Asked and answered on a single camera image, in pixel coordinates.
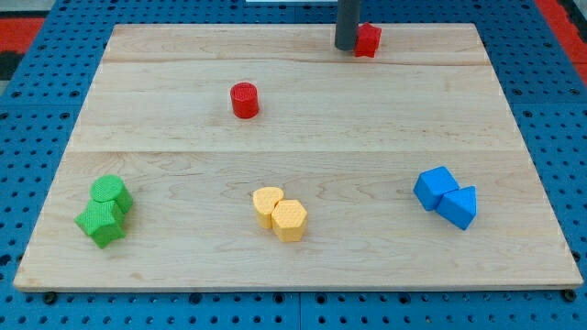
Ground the red star block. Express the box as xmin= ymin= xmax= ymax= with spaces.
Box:
xmin=353 ymin=23 xmax=382 ymax=58

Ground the green star block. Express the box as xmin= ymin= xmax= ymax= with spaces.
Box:
xmin=74 ymin=200 xmax=126 ymax=248

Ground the yellow heart block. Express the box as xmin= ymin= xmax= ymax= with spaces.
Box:
xmin=252 ymin=187 xmax=284 ymax=229

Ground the yellow hexagon block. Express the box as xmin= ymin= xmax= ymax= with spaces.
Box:
xmin=271 ymin=200 xmax=307 ymax=242

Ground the red cylinder block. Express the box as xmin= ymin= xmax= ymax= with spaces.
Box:
xmin=229 ymin=82 xmax=260 ymax=119

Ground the light wooden board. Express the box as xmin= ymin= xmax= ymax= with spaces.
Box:
xmin=14 ymin=23 xmax=583 ymax=292

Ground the blue cube block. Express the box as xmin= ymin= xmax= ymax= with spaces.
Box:
xmin=413 ymin=166 xmax=460 ymax=211

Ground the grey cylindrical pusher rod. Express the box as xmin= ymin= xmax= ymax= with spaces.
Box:
xmin=334 ymin=0 xmax=361 ymax=51

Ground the blue triangle block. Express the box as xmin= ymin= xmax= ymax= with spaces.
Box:
xmin=436 ymin=186 xmax=477 ymax=230

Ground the green cylinder block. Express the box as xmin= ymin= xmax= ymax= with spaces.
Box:
xmin=90 ymin=174 xmax=133 ymax=214

